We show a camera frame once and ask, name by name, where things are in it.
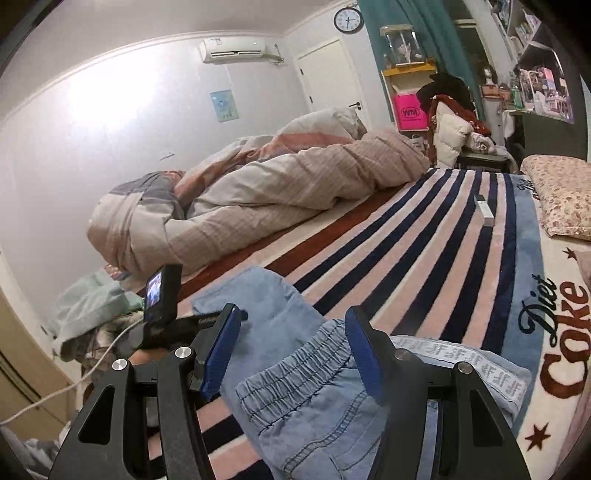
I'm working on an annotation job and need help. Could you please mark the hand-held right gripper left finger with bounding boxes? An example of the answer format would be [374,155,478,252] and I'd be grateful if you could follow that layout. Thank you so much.
[48,304,243,480]

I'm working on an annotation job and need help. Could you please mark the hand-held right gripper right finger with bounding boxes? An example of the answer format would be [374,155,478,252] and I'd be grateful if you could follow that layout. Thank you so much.
[344,305,533,480]

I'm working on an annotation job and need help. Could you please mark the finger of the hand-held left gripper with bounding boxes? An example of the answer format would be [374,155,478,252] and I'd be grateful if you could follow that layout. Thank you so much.
[197,310,249,329]

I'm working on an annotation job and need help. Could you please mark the light blue denim pants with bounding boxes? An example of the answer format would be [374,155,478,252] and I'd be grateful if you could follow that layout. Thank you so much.
[191,267,533,480]

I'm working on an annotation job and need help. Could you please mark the light green cloth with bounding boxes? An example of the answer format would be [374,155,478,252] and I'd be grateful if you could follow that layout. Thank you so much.
[50,270,145,361]

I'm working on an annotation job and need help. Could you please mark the striped printed blanket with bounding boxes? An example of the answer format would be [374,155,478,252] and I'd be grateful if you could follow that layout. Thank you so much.
[148,167,591,480]

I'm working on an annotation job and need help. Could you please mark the beige rumpled duvet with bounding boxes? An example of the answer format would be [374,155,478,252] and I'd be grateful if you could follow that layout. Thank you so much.
[87,107,431,292]

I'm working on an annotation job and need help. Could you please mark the wooden cabinet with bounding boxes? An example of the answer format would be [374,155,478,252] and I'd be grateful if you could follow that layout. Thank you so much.
[0,256,89,428]

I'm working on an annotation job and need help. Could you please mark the small white box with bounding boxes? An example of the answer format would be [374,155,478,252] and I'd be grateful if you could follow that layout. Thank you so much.
[474,194,495,228]

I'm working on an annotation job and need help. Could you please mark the dark side table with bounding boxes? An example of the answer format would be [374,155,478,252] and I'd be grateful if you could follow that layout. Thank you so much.
[456,150,514,174]

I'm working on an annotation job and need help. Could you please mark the white puffer jacket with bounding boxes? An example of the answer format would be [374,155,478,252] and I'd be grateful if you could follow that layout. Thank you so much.
[433,102,475,168]

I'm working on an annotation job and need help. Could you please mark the pink paper bag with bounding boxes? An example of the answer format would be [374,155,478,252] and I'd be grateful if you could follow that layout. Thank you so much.
[392,92,430,133]

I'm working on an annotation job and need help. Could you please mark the floral pillow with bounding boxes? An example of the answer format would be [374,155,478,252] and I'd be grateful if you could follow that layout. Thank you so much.
[520,154,591,244]

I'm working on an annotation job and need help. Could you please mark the red patterned garment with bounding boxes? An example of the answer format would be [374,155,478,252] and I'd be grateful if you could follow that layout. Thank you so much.
[428,94,494,138]

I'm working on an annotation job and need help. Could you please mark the white air conditioner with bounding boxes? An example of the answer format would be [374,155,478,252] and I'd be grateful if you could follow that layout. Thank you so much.
[199,37,269,64]

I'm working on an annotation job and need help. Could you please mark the white door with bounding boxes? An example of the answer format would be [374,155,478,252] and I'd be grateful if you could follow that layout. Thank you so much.
[294,39,366,126]

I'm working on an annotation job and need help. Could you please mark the black garment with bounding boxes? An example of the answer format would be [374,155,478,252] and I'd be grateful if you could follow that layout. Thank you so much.
[416,72,472,112]

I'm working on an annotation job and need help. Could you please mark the yellow shelf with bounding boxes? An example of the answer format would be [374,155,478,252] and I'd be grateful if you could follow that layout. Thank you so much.
[380,62,438,136]

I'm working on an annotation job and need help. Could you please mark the glass display case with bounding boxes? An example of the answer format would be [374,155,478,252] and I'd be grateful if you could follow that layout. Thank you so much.
[379,24,428,66]

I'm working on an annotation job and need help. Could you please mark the teal curtain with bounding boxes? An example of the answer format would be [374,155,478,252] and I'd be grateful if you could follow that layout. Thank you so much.
[358,0,486,121]

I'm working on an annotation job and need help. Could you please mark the white cable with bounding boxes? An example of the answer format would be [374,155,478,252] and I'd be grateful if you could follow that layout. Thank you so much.
[0,316,147,426]

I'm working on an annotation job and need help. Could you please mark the blue wall poster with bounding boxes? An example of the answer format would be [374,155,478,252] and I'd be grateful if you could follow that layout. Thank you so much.
[209,88,240,123]

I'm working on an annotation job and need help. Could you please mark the round wall clock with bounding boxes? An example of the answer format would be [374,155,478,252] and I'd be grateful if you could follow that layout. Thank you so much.
[334,7,365,34]

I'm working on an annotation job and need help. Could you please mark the wall bookshelf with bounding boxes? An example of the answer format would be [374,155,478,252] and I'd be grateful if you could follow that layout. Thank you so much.
[488,0,579,124]

